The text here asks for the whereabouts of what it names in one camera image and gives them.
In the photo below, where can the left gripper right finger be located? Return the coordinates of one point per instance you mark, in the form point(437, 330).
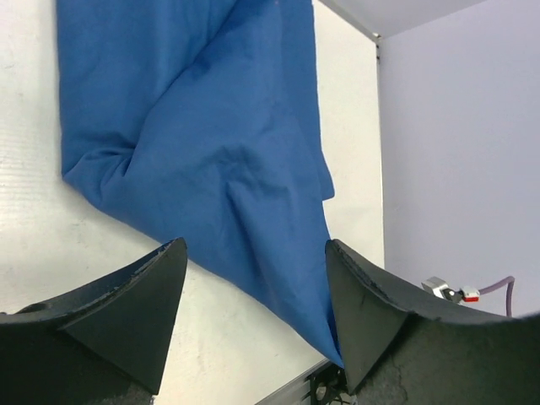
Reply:
point(402, 345)

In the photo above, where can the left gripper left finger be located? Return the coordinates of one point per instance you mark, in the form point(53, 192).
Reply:
point(105, 342)

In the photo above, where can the blue surgical drape cloth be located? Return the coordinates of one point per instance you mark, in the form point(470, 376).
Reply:
point(200, 120)

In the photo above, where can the front aluminium rail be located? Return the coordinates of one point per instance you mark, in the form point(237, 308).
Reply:
point(325, 383)

